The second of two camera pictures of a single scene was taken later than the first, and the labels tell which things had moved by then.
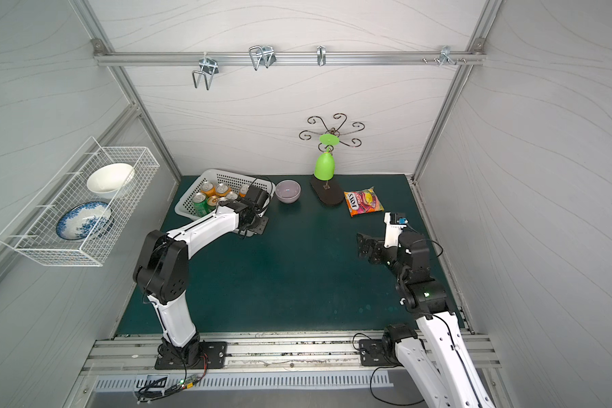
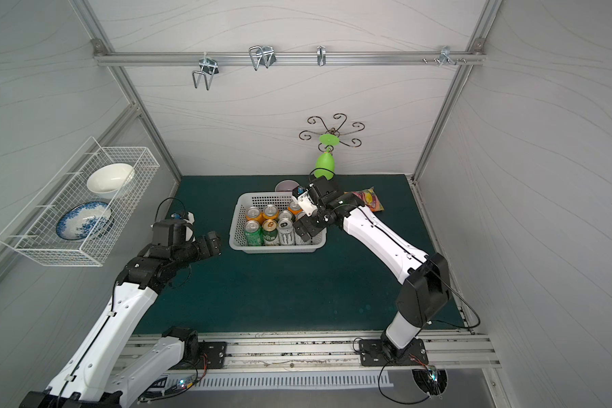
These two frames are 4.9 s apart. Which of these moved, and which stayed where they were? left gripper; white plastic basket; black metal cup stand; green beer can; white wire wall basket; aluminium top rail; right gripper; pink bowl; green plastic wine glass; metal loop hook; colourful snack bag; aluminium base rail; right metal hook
Moved: green beer can; white plastic basket; left gripper; right gripper
Stayed: black metal cup stand; white wire wall basket; aluminium top rail; right metal hook; aluminium base rail; metal loop hook; green plastic wine glass; colourful snack bag; pink bowl
